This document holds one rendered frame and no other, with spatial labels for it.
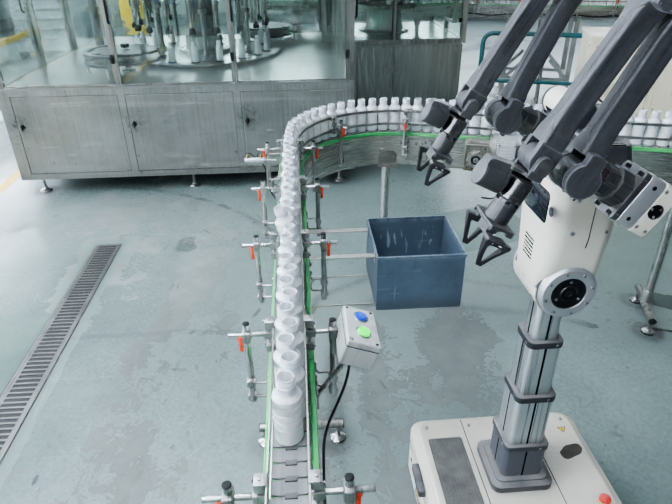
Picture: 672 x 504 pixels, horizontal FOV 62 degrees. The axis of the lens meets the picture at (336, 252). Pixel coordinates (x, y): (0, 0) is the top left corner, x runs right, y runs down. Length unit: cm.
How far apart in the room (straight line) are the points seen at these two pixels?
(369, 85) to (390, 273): 490
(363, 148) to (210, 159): 214
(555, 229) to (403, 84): 537
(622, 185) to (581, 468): 124
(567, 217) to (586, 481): 107
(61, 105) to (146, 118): 65
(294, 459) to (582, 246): 89
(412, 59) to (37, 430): 530
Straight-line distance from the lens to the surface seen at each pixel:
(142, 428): 277
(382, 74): 671
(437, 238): 228
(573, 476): 226
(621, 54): 125
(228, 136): 485
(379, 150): 308
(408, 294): 202
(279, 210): 169
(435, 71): 682
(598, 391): 303
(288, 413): 114
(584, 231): 154
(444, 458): 219
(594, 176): 128
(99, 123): 504
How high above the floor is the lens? 190
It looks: 29 degrees down
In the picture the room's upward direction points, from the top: 1 degrees counter-clockwise
